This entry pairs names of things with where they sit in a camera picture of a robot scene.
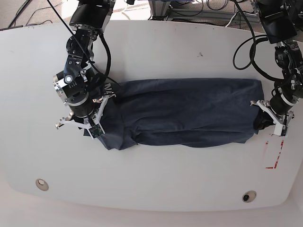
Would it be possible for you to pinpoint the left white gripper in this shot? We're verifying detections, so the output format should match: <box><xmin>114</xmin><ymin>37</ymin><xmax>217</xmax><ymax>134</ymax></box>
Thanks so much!
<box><xmin>250</xmin><ymin>100</ymin><xmax>294</xmax><ymax>137</ymax></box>

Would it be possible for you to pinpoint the red tape rectangle marking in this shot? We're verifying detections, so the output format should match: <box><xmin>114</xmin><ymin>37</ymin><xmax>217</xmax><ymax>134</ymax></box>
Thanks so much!
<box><xmin>262</xmin><ymin>135</ymin><xmax>285</xmax><ymax>169</ymax></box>

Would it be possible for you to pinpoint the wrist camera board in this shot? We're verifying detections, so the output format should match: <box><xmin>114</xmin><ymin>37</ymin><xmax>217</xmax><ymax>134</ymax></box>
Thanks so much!
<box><xmin>281</xmin><ymin>117</ymin><xmax>288</xmax><ymax>137</ymax></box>
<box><xmin>89</xmin><ymin>125</ymin><xmax>105</xmax><ymax>139</ymax></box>

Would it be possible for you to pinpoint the left table grommet hole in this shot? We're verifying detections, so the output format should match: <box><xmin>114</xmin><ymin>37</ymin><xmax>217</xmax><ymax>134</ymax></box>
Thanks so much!
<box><xmin>36</xmin><ymin>179</ymin><xmax>49</xmax><ymax>192</ymax></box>

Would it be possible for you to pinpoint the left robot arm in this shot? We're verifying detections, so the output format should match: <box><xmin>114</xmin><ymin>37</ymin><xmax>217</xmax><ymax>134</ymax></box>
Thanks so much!
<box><xmin>250</xmin><ymin>0</ymin><xmax>303</xmax><ymax>137</ymax></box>

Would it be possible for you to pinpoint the table grommet hole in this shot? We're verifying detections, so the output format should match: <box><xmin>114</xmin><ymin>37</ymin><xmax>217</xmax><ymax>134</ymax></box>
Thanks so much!
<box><xmin>36</xmin><ymin>179</ymin><xmax>49</xmax><ymax>192</ymax></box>
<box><xmin>242</xmin><ymin>191</ymin><xmax>257</xmax><ymax>203</ymax></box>

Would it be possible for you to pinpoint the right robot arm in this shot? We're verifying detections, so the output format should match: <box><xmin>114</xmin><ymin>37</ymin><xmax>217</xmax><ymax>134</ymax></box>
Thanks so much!
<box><xmin>53</xmin><ymin>0</ymin><xmax>115</xmax><ymax>139</ymax></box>

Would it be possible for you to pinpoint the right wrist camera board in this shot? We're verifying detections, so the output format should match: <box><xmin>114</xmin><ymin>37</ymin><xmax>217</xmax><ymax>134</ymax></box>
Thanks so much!
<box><xmin>89</xmin><ymin>125</ymin><xmax>105</xmax><ymax>139</ymax></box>

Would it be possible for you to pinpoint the aluminium frame rail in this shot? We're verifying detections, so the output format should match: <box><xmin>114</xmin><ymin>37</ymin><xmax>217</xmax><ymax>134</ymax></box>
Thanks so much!
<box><xmin>148</xmin><ymin>0</ymin><xmax>258</xmax><ymax>24</ymax></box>

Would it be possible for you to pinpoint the right table grommet hole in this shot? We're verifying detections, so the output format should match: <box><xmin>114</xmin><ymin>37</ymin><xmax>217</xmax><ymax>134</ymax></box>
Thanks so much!
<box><xmin>242</xmin><ymin>191</ymin><xmax>257</xmax><ymax>203</ymax></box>

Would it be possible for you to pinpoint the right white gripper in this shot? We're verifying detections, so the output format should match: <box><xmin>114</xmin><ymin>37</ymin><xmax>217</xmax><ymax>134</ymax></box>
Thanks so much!
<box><xmin>55</xmin><ymin>94</ymin><xmax>116</xmax><ymax>136</ymax></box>

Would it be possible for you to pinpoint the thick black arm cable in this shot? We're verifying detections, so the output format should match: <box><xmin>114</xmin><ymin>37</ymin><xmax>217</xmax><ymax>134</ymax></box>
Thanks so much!
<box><xmin>232</xmin><ymin>0</ymin><xmax>285</xmax><ymax>82</ymax></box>

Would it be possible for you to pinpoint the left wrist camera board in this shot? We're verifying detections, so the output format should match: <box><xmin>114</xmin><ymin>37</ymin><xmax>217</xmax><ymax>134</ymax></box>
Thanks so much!
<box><xmin>281</xmin><ymin>117</ymin><xmax>288</xmax><ymax>137</ymax></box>

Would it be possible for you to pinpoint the dark blue t-shirt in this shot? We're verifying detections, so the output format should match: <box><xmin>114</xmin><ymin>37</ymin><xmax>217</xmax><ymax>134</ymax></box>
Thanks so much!
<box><xmin>98</xmin><ymin>78</ymin><xmax>273</xmax><ymax>150</ymax></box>

